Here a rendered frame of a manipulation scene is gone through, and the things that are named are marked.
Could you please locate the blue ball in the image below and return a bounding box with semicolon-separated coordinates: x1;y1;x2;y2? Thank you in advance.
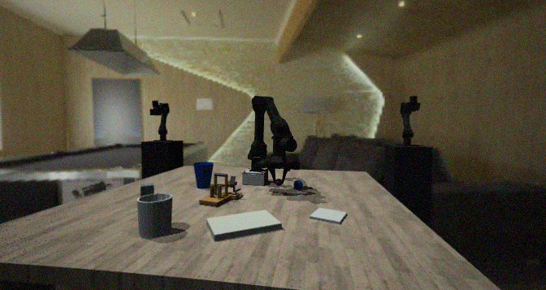
293;180;303;189

